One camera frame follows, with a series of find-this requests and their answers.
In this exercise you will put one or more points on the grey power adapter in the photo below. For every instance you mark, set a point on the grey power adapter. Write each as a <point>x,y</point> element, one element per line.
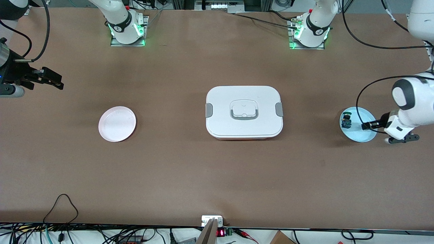
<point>186,241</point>

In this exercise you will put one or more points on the small white box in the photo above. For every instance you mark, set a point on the small white box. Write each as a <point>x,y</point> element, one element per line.
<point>207,220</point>

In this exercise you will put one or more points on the green terminal block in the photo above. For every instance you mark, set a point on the green terminal block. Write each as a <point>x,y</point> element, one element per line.
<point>229,231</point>

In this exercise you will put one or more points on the white power strip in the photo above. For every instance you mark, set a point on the white power strip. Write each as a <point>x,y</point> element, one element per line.
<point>227,5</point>

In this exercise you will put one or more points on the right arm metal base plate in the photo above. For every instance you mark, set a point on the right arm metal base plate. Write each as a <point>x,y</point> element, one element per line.
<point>145,34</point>

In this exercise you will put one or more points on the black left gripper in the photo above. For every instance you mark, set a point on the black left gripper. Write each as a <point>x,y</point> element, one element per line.
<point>382,120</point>

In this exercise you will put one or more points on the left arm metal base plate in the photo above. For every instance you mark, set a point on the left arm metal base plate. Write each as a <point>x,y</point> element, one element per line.
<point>290,37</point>

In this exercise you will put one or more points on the orange black device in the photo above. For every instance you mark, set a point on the orange black device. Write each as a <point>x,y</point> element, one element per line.
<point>130,241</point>

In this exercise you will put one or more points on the grey lunch box latch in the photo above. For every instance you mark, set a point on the grey lunch box latch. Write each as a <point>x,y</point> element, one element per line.
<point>209,110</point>
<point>279,109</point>

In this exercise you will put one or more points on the red digit display module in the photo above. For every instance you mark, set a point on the red digit display module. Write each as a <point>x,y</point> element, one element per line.
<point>221,232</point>

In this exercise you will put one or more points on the perforated aluminium rail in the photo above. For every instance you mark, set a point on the perforated aluminium rail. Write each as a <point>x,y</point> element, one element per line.
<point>430,54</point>

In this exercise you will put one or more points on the brown cardboard piece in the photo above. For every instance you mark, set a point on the brown cardboard piece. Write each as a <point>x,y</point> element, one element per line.
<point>281,239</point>

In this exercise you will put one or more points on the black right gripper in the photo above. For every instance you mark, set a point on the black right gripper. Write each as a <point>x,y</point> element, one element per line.
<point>16,72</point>

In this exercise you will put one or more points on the red clip lead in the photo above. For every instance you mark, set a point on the red clip lead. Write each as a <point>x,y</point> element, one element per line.
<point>244,233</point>

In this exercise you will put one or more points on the light blue round plate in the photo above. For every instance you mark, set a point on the light blue round plate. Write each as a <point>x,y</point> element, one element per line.
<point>364,134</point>

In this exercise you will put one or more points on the aluminium frame structure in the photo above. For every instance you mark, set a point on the aluminium frame structure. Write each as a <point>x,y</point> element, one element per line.
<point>183,4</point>

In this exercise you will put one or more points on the green push button switch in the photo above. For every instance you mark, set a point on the green push button switch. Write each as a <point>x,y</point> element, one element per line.
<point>346,122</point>

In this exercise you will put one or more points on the pink round plate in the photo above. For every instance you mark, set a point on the pink round plate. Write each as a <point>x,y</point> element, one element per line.
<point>117,123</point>

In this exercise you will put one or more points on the aluminium bar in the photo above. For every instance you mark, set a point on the aluminium bar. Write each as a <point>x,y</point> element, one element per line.
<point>208,235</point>

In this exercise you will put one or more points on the white lunch box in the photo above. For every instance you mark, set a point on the white lunch box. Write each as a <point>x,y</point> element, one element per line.
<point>244,130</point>

